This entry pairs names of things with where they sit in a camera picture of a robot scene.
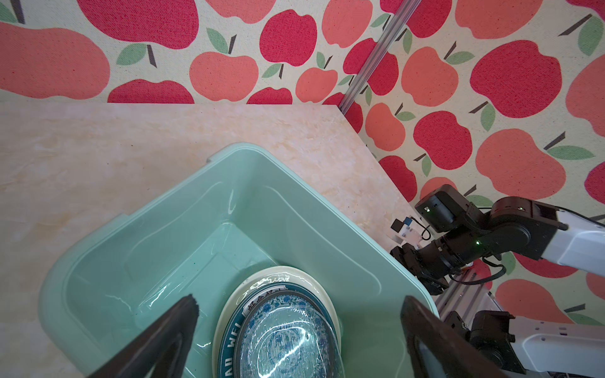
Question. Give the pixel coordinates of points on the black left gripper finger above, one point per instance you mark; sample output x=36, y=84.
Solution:
x=161, y=350

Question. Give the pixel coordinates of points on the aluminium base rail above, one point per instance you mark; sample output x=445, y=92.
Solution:
x=466, y=300

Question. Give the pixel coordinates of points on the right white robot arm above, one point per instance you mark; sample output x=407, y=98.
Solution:
x=497, y=343

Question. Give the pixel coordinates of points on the small blue patterned plate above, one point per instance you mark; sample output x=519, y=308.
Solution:
x=250, y=321

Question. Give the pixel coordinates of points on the right aluminium frame post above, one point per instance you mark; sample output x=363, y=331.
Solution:
x=394, y=29

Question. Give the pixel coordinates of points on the cream plate with flower sprig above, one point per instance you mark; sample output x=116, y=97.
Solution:
x=260, y=279

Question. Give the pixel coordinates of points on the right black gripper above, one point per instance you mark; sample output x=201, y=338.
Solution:
x=434, y=349

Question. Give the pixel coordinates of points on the mint green plastic bin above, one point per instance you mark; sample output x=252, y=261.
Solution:
x=244, y=211

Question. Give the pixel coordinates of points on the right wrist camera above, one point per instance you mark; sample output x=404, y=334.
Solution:
x=441, y=211

